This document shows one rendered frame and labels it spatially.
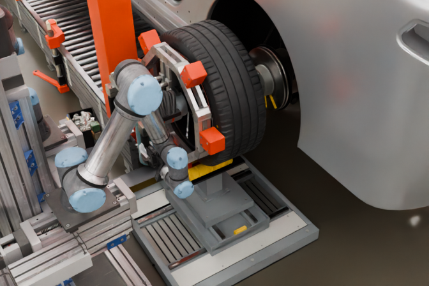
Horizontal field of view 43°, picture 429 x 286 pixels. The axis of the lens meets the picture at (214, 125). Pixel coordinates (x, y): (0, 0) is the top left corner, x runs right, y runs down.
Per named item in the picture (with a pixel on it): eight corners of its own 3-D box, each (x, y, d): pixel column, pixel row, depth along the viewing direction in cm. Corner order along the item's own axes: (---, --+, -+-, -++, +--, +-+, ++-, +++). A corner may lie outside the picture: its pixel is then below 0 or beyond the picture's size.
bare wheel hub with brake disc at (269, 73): (295, 111, 259) (279, 45, 251) (281, 117, 256) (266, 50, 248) (258, 106, 287) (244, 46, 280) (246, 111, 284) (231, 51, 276)
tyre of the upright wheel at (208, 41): (264, 41, 223) (186, 3, 273) (215, 58, 213) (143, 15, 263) (270, 173, 257) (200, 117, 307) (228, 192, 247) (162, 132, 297)
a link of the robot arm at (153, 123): (99, 57, 187) (149, 150, 220) (110, 73, 179) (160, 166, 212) (129, 41, 189) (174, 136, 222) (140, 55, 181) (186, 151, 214)
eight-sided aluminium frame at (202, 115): (213, 179, 253) (210, 80, 219) (201, 185, 250) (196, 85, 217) (159, 120, 289) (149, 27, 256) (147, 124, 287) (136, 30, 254)
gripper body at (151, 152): (161, 140, 225) (175, 156, 217) (162, 156, 230) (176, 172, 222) (143, 146, 222) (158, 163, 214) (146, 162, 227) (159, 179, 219)
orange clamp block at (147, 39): (163, 46, 253) (155, 28, 253) (147, 51, 250) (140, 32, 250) (159, 51, 259) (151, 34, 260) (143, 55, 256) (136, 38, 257)
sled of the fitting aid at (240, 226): (269, 228, 294) (269, 216, 288) (212, 258, 279) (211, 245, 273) (219, 175, 327) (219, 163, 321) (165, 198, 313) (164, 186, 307)
